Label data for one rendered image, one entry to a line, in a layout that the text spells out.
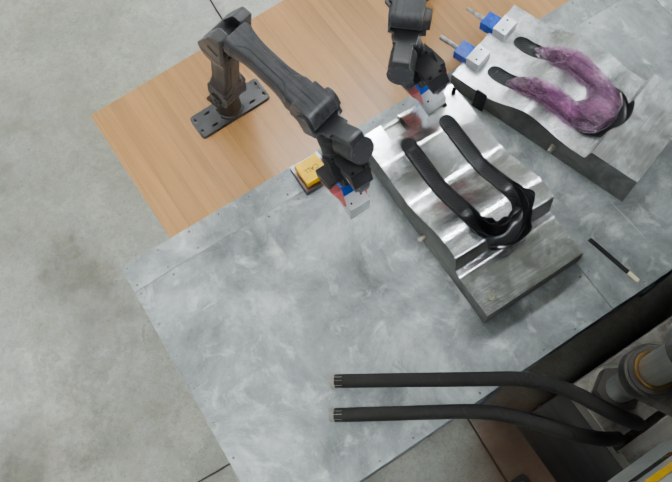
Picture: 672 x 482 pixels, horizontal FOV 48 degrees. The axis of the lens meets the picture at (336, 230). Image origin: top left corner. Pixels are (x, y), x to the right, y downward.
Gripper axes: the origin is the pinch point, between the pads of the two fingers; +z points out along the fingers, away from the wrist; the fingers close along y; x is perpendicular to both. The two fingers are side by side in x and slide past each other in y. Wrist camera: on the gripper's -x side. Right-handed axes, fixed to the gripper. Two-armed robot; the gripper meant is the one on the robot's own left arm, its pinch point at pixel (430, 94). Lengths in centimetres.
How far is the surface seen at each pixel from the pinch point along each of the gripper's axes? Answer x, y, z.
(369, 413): -48, -51, 18
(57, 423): 34, -147, 61
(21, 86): 152, -106, 24
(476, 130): -8.5, 4.4, 9.7
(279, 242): -4.3, -48.0, 7.3
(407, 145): -4.2, -10.7, 5.1
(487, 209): -28.2, -5.9, 10.0
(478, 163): -15.0, 0.0, 12.0
